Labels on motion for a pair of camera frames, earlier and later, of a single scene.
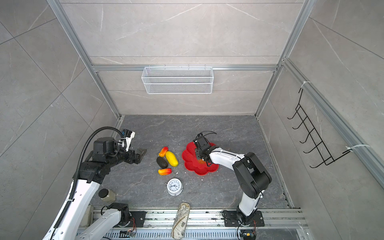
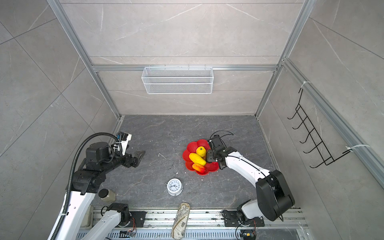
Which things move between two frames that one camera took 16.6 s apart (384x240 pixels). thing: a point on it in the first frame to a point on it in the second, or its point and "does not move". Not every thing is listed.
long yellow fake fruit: (171, 158) to (197, 159)
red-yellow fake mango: (165, 171) to (200, 168)
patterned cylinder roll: (180, 220) does not move
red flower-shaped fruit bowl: (191, 163) does not move
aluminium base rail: (210, 225) does not move
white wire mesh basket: (177, 79) does not move
